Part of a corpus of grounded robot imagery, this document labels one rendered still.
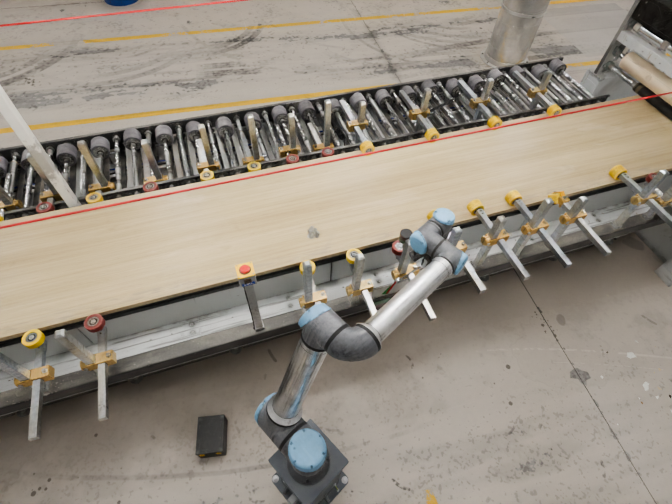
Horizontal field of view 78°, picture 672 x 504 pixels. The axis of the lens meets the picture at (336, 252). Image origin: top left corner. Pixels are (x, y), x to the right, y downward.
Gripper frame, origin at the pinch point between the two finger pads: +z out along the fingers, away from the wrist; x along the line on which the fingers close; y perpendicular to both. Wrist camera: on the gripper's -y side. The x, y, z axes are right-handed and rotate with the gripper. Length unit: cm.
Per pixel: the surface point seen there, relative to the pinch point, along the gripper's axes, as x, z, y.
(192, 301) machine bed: 28, 23, -109
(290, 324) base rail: 4, 31, -65
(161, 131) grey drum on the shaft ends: 157, 15, -111
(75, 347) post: 6, 0, -153
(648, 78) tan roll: 96, -6, 225
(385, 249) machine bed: 28.0, 21.1, -4.2
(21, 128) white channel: 102, -38, -162
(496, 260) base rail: 8, 30, 59
